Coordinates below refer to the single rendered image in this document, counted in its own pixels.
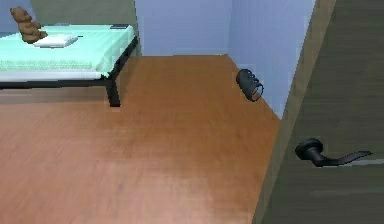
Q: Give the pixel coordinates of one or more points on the small black flat object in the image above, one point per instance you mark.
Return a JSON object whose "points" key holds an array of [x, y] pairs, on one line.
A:
{"points": [[119, 26]]}

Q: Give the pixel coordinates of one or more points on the bed with mint green cover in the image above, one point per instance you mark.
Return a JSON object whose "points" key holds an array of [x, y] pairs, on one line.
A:
{"points": [[66, 56]]}

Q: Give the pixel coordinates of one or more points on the dark grey room door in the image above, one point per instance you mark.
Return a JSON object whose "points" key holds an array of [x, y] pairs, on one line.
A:
{"points": [[336, 100]]}

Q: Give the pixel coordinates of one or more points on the white pillow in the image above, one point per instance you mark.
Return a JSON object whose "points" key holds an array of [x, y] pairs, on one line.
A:
{"points": [[55, 40]]}

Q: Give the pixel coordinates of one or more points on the brown teddy bear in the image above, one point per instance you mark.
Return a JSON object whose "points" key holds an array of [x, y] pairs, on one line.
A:
{"points": [[28, 27]]}

